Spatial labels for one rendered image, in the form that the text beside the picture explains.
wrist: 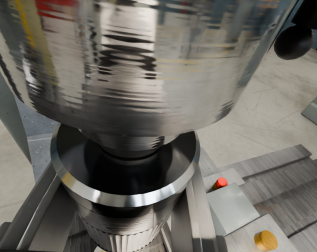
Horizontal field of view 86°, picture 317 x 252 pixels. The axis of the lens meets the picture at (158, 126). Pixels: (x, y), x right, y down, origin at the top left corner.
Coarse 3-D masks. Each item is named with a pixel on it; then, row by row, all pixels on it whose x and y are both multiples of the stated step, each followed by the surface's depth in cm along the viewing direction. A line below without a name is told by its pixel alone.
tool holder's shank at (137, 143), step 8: (88, 136) 4; (96, 136) 4; (104, 136) 4; (112, 136) 4; (120, 136) 4; (160, 136) 4; (168, 136) 4; (176, 136) 4; (104, 144) 4; (112, 144) 4; (120, 144) 4; (128, 144) 4; (136, 144) 4; (144, 144) 4; (152, 144) 4; (160, 144) 4; (112, 152) 5; (120, 152) 5; (128, 152) 5; (136, 152) 5; (144, 152) 5
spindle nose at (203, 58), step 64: (0, 0) 1; (64, 0) 1; (128, 0) 1; (192, 0) 1; (256, 0) 1; (0, 64) 2; (64, 64) 2; (128, 64) 2; (192, 64) 2; (256, 64) 2; (128, 128) 2; (192, 128) 2
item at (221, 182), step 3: (219, 177) 27; (222, 177) 28; (216, 180) 28; (219, 180) 27; (222, 180) 27; (225, 180) 27; (216, 183) 27; (219, 183) 27; (222, 183) 27; (225, 183) 27; (213, 186) 28; (216, 186) 27; (219, 186) 27; (222, 186) 27; (213, 189) 28
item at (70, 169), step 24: (72, 144) 5; (96, 144) 5; (168, 144) 5; (192, 144) 5; (72, 168) 4; (96, 168) 4; (120, 168) 4; (144, 168) 5; (168, 168) 5; (192, 168) 5; (72, 192) 4; (96, 192) 4; (120, 192) 4; (144, 192) 4; (168, 192) 4; (120, 216) 4
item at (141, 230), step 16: (80, 208) 5; (96, 224) 5; (112, 224) 5; (128, 224) 5; (144, 224) 5; (160, 224) 7; (96, 240) 8; (112, 240) 7; (128, 240) 7; (144, 240) 8
